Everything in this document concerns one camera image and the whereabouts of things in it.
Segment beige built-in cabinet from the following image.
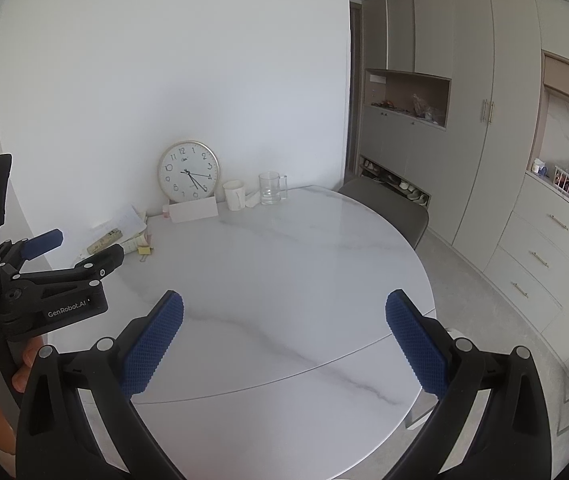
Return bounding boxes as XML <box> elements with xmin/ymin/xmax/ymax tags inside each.
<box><xmin>349</xmin><ymin>0</ymin><xmax>569</xmax><ymax>356</ymax></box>

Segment stack of white papers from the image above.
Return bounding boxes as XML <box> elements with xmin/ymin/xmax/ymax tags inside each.
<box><xmin>87</xmin><ymin>205</ymin><xmax>148</xmax><ymax>257</ymax></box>

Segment white card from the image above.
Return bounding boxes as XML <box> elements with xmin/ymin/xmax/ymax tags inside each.
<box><xmin>168</xmin><ymin>197</ymin><xmax>218</xmax><ymax>224</ymax></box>

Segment white mug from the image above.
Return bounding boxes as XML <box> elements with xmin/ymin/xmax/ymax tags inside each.
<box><xmin>223</xmin><ymin>180</ymin><xmax>248</xmax><ymax>211</ymax></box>

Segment clear glass mug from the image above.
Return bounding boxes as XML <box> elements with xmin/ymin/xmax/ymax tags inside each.
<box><xmin>258</xmin><ymin>171</ymin><xmax>289</xmax><ymax>206</ymax></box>

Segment grey dining chair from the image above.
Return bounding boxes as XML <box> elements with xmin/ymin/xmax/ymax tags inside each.
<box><xmin>337</xmin><ymin>177</ymin><xmax>430</xmax><ymax>251</ymax></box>

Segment row of shoes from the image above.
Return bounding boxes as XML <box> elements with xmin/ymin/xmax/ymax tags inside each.
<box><xmin>362</xmin><ymin>159</ymin><xmax>430</xmax><ymax>204</ymax></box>

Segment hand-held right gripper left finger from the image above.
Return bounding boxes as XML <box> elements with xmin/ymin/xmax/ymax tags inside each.
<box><xmin>14</xmin><ymin>290</ymin><xmax>185</xmax><ymax>480</ymax></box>

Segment beige drawer unit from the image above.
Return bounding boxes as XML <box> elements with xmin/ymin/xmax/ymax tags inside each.
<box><xmin>485</xmin><ymin>210</ymin><xmax>569</xmax><ymax>337</ymax></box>

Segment round white wall clock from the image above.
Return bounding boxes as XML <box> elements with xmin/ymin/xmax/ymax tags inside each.
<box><xmin>158</xmin><ymin>141</ymin><xmax>220</xmax><ymax>206</ymax></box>

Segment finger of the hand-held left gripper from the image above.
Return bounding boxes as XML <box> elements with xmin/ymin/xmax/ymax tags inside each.
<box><xmin>17</xmin><ymin>243</ymin><xmax>125</xmax><ymax>289</ymax></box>
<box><xmin>0</xmin><ymin>228</ymin><xmax>64</xmax><ymax>274</ymax></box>

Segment person's left hand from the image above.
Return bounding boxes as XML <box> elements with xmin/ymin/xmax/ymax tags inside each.
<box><xmin>0</xmin><ymin>344</ymin><xmax>45</xmax><ymax>437</ymax></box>

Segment pile of small clutter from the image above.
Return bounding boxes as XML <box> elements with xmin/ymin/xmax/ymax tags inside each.
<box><xmin>371</xmin><ymin>92</ymin><xmax>445</xmax><ymax>126</ymax></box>

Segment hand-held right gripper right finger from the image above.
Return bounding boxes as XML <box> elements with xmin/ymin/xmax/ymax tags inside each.
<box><xmin>383</xmin><ymin>289</ymin><xmax>553</xmax><ymax>480</ymax></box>

